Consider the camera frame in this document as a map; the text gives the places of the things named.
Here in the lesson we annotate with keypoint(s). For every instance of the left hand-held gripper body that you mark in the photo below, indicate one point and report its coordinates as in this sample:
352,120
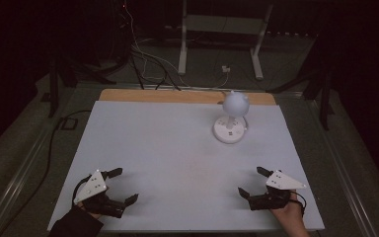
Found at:
92,187

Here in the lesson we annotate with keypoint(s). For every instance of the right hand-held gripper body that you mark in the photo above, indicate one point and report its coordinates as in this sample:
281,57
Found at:
281,181

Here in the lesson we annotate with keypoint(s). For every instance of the person's left hand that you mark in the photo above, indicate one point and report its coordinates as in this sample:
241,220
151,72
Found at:
92,213

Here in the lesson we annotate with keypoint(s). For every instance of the person's right hand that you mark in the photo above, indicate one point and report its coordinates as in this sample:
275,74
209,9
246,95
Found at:
292,219

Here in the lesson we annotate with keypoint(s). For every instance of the white table sheet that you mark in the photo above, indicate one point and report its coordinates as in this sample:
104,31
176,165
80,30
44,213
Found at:
177,164

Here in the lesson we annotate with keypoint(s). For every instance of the small black floor box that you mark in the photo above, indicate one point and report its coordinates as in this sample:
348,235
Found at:
69,123

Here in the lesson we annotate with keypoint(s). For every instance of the white round table lamp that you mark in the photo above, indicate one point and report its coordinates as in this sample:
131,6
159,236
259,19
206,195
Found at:
235,104

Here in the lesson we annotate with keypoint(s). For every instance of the black tripod stand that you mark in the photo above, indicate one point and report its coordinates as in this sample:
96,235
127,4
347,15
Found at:
324,98
53,89

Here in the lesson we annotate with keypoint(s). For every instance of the white plug adapter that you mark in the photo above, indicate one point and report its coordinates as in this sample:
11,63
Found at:
226,69

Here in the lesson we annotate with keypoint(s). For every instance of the grey metal stand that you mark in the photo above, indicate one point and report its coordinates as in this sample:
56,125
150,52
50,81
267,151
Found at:
183,49

